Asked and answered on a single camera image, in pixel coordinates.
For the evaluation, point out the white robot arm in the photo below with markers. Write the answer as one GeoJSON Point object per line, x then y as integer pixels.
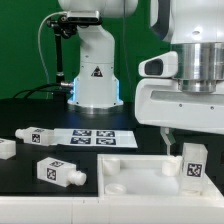
{"type": "Point", "coordinates": [181, 89]}

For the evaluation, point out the white L-shaped fence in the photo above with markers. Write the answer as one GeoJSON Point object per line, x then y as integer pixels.
{"type": "Point", "coordinates": [111, 210]}

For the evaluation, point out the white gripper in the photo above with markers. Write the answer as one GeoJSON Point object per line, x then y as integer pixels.
{"type": "Point", "coordinates": [159, 102]}

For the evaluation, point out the black camera stand pole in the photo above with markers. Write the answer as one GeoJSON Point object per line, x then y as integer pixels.
{"type": "Point", "coordinates": [63, 29]}

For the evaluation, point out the white marker sheet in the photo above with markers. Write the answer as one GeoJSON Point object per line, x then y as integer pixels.
{"type": "Point", "coordinates": [95, 138]}

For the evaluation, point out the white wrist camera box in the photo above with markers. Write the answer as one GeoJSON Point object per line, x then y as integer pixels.
{"type": "Point", "coordinates": [162, 66]}

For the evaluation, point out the white square table top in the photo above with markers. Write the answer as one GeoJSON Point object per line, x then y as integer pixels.
{"type": "Point", "coordinates": [139, 175]}

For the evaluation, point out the silver background camera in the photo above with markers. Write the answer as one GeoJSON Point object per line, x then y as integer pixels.
{"type": "Point", "coordinates": [83, 17]}

